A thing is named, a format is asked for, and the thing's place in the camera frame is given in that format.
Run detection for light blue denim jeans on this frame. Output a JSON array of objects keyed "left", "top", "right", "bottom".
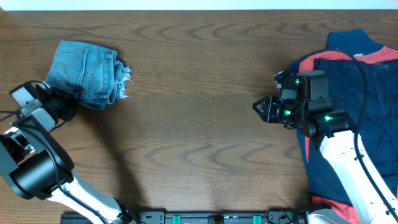
[{"left": 45, "top": 40, "right": 132, "bottom": 110}]

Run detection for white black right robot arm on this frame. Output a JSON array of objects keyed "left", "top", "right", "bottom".
[{"left": 252, "top": 70, "right": 397, "bottom": 223}]

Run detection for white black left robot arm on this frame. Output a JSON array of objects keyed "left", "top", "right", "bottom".
[{"left": 1, "top": 80, "right": 140, "bottom": 223}]

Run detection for navy and red t-shirt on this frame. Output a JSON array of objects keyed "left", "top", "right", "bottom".
[{"left": 289, "top": 29, "right": 397, "bottom": 223}]

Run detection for black rail with green clips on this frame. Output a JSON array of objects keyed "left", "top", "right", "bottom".
[{"left": 132, "top": 210, "right": 308, "bottom": 224}]

